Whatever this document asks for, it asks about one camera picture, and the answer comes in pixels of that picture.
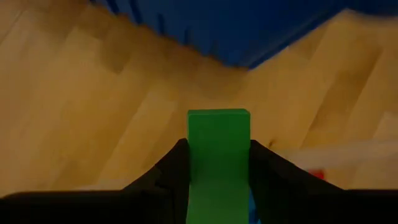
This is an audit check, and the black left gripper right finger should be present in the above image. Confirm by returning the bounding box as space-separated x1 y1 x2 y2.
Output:
249 139 398 224

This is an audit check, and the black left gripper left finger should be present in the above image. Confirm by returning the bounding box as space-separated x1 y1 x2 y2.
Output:
0 139 190 224

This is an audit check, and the red block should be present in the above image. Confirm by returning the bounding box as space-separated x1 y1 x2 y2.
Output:
307 169 326 181

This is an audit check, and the clear plastic block container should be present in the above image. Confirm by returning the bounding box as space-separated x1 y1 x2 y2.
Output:
74 139 398 192

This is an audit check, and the green block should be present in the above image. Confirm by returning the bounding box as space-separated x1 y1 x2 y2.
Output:
186 108 251 224

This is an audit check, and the large blue plastic bin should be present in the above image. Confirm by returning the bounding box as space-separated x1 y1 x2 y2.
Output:
90 0 398 69

